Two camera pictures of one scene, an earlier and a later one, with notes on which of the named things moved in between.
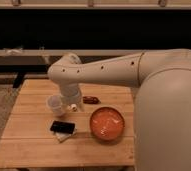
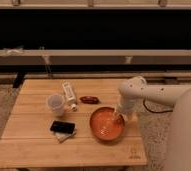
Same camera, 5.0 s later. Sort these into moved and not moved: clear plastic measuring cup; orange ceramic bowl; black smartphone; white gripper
Moved: white gripper
Not moved: clear plastic measuring cup; orange ceramic bowl; black smartphone
